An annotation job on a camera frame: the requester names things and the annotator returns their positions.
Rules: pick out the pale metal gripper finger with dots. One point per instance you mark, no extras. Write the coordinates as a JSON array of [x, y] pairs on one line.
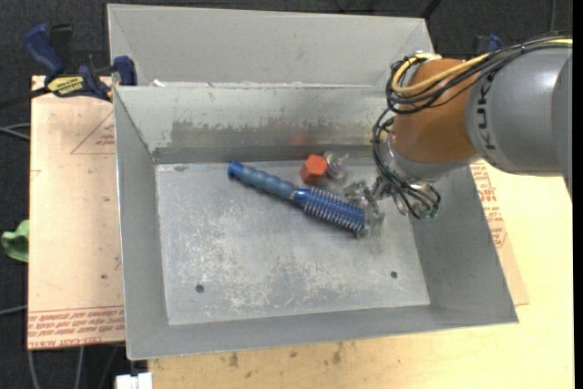
[[374, 224], [357, 189]]

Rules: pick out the clear glass thing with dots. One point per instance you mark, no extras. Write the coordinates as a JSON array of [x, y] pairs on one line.
[[336, 165]]

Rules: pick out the red hexagonal block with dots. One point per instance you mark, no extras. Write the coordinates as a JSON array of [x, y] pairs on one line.
[[313, 168]]

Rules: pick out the brown cardboard board, red print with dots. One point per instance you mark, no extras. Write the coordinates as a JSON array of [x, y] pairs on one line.
[[73, 205]]

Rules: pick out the grey metal bin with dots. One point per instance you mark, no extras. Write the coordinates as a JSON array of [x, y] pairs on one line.
[[282, 250]]

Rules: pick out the blue hairbrush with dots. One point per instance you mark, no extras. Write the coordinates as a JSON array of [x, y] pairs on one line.
[[273, 184]]

